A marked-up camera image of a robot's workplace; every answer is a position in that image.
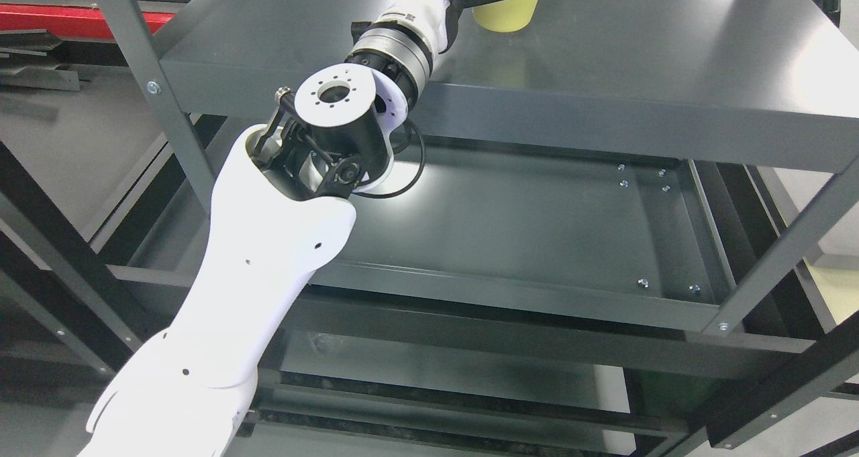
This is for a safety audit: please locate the yellow plastic cup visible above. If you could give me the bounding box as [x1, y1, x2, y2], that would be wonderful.
[472, 0, 539, 33]

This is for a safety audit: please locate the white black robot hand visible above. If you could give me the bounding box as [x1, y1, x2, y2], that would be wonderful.
[352, 0, 503, 56]

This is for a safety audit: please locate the dark metal shelf rack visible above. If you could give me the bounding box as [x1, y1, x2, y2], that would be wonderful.
[2, 0, 857, 456]

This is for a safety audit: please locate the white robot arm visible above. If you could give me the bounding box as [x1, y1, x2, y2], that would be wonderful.
[81, 9, 450, 456]

